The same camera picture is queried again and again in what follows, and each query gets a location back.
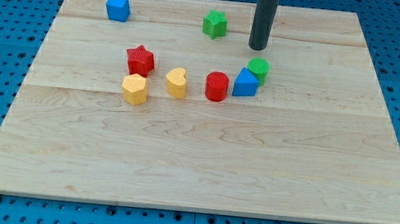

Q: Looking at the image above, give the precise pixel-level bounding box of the yellow hexagon block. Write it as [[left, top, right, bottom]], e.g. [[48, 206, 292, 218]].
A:
[[122, 73, 148, 105]]

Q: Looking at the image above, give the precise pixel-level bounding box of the red star block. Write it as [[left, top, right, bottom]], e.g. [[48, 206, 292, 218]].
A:
[[126, 45, 155, 78]]

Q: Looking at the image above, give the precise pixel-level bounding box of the green star block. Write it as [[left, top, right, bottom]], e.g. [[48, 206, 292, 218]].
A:
[[202, 10, 228, 39]]

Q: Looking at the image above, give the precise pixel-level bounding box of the red cylinder block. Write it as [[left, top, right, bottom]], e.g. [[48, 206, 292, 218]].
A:
[[204, 72, 229, 102]]

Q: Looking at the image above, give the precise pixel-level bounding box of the yellow heart block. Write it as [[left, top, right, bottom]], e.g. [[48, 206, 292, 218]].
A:
[[166, 67, 187, 99]]

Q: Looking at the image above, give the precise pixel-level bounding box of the wooden board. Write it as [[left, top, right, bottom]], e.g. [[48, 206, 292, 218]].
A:
[[0, 0, 400, 224]]

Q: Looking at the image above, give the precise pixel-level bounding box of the blue triangle block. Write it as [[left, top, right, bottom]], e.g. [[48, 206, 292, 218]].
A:
[[232, 67, 259, 97]]

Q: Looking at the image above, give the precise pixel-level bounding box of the green cylinder block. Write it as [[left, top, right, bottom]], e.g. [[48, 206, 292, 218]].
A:
[[247, 57, 270, 86]]

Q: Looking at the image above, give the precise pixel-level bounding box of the blue cube block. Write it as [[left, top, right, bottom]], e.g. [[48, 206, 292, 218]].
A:
[[105, 0, 131, 22]]

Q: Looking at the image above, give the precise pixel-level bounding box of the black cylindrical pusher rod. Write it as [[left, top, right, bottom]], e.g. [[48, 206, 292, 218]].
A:
[[248, 0, 280, 51]]

